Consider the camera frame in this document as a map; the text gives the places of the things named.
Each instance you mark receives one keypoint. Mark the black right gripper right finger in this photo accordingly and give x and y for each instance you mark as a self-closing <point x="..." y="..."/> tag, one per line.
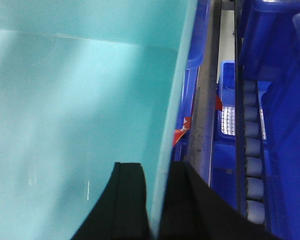
<point x="193" y="211"/>

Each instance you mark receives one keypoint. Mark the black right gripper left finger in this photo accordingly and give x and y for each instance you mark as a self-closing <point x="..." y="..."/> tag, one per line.
<point x="120" y="212"/>

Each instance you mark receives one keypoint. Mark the light blue plastic bin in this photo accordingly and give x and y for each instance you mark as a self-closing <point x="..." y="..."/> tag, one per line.
<point x="85" y="84"/>

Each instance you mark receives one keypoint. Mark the dark blue bin lower right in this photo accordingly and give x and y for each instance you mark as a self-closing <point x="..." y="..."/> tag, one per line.
<point x="224" y="163"/>

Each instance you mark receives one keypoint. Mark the dark blue bin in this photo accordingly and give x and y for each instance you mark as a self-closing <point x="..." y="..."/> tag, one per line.
<point x="224" y="163"/>
<point x="195" y="59"/>
<point x="270" y="52"/>

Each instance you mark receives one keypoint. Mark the dark blue bin lower middle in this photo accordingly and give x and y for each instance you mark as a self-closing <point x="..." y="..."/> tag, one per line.
<point x="195" y="59"/>

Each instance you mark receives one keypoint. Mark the dark blue bin upper right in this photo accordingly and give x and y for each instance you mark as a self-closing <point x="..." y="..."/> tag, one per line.
<point x="270" y="52"/>

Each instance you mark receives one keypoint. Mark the grey roller track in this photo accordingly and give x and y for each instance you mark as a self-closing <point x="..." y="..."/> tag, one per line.
<point x="253" y="165"/>

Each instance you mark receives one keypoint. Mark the red snack bag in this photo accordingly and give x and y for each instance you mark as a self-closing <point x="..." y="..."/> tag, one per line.
<point x="187" y="121"/>

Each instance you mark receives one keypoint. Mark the stainless steel shelf rail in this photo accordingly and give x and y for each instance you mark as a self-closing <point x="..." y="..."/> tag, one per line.
<point x="202" y="128"/>

